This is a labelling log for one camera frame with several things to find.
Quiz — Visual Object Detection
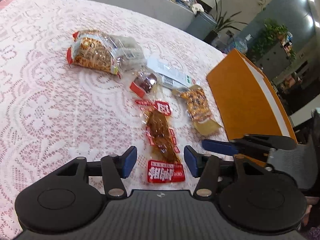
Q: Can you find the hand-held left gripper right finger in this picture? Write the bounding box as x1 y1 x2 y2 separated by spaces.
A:
184 145 283 200

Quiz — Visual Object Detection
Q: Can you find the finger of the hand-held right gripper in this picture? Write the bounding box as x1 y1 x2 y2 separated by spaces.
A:
240 133 298 150
202 139 269 160

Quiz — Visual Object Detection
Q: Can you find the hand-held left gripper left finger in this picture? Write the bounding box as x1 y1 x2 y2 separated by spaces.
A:
46 146 137 199

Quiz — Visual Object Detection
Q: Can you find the red label chicken leg packet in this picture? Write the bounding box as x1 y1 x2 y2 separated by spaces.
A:
135 99 186 184

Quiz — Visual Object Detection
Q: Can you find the orange cardboard box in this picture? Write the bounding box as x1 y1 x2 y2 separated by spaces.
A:
206 48 298 167

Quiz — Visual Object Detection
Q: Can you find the white snack packet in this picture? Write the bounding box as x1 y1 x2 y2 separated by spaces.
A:
146 57 201 90

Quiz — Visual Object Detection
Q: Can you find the clear bag of pale candies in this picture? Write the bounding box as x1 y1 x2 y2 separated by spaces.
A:
109 34 146 73

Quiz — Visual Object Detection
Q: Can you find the grey mesh office chair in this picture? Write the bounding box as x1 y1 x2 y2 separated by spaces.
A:
266 109 320 191

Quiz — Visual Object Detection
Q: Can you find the nut brittle snack packet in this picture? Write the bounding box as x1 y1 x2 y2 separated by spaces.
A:
172 85 222 136

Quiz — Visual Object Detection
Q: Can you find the red date snack packet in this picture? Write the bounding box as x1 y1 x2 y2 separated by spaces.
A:
129 66 163 98

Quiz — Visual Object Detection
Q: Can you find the grey cabinet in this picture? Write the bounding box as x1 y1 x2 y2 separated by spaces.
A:
250 39 294 80

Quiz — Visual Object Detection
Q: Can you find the blue water jug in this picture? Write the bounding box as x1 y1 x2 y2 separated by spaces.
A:
224 36 248 55

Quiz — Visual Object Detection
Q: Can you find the ivy plant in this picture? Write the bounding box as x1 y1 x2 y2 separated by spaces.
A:
250 18 297 63

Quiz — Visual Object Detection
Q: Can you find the clear bag of brown crisps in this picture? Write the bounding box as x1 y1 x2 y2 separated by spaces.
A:
66 29 121 80

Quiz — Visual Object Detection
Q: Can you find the grey trash bin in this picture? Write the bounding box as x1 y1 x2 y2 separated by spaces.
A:
186 11 218 40

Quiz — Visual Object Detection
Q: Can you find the plant in black pot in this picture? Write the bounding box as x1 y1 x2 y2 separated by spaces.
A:
203 0 248 43

